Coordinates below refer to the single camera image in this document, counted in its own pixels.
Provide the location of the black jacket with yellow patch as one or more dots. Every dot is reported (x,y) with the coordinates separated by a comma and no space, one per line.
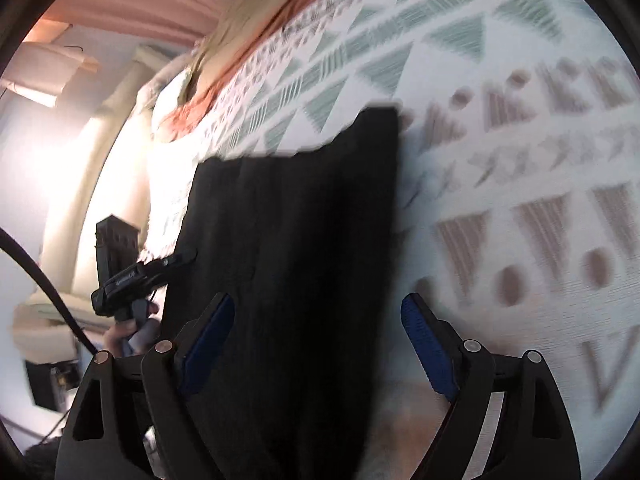
(303,245)

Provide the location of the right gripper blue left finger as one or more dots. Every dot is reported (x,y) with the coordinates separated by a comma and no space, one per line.
(200,343)

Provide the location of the cream padded headboard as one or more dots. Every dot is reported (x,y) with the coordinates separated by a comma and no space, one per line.
(105,175)

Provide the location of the person's left hand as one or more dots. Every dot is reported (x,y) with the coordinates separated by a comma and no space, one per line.
(135,329)

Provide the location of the tan and rust blanket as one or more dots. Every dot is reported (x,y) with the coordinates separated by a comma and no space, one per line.
(246,25)

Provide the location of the white hanging garment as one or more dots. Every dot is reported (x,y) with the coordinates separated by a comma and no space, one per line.
(40,72)

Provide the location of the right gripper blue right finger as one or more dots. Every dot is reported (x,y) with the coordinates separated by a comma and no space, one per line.
(436,344)

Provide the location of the blue bedside cabinet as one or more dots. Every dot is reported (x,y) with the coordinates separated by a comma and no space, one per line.
(50,384)

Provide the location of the patterned white bedspread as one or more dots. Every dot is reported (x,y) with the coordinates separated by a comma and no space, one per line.
(518,199)

